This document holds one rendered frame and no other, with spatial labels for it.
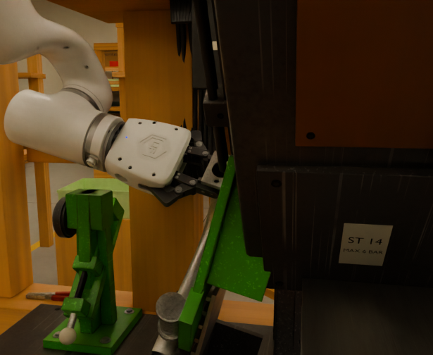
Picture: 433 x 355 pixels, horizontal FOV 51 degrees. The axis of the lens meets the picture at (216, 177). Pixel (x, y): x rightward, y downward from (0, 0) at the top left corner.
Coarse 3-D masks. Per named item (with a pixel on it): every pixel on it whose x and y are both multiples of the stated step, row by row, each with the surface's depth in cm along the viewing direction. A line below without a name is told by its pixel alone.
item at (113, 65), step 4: (112, 64) 997; (116, 64) 996; (108, 68) 990; (112, 68) 989; (116, 68) 988; (108, 80) 1004; (112, 80) 1003; (116, 80) 1002; (112, 88) 997; (116, 88) 996; (112, 108) 1005; (116, 108) 1004
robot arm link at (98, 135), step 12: (96, 120) 63; (108, 120) 63; (120, 120) 66; (96, 132) 62; (108, 132) 63; (84, 144) 62; (96, 144) 62; (84, 156) 63; (96, 156) 63; (96, 168) 65
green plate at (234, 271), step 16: (224, 176) 50; (224, 192) 50; (224, 208) 51; (224, 224) 52; (240, 224) 52; (208, 240) 52; (224, 240) 53; (240, 240) 52; (208, 256) 52; (224, 256) 53; (240, 256) 53; (208, 272) 53; (224, 272) 53; (240, 272) 53; (256, 272) 53; (208, 288) 60; (224, 288) 54; (240, 288) 53; (256, 288) 53
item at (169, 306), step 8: (168, 296) 55; (176, 296) 55; (160, 304) 55; (168, 304) 55; (176, 304) 55; (160, 312) 54; (168, 312) 54; (176, 312) 54; (160, 320) 56; (168, 320) 54; (176, 320) 54; (160, 328) 59; (168, 328) 56; (176, 328) 56; (168, 336) 58; (176, 336) 59
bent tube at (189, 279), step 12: (216, 156) 63; (216, 168) 64; (204, 180) 61; (216, 180) 61; (204, 228) 71; (204, 240) 70; (192, 264) 68; (192, 276) 67; (180, 288) 66; (156, 348) 60; (168, 348) 60
